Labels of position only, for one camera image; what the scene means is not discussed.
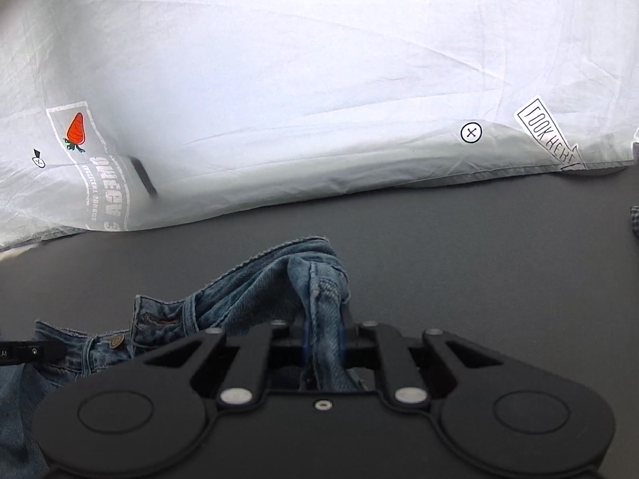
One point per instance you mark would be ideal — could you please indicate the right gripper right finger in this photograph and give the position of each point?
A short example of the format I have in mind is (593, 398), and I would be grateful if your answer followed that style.
(376, 358)

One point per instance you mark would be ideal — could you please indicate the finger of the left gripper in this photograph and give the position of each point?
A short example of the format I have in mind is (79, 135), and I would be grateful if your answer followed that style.
(14, 353)

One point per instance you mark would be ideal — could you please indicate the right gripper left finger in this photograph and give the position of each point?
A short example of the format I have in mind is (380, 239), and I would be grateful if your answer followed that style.
(269, 358)

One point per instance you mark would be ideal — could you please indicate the blue denim jeans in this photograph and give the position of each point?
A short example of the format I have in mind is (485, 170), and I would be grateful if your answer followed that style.
(301, 280)

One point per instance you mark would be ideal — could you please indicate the black white checked cloth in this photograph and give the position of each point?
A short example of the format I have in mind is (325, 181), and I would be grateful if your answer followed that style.
(634, 220)

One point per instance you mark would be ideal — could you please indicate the white printed carrot cloth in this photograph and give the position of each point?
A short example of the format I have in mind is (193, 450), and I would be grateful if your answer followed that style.
(121, 115)

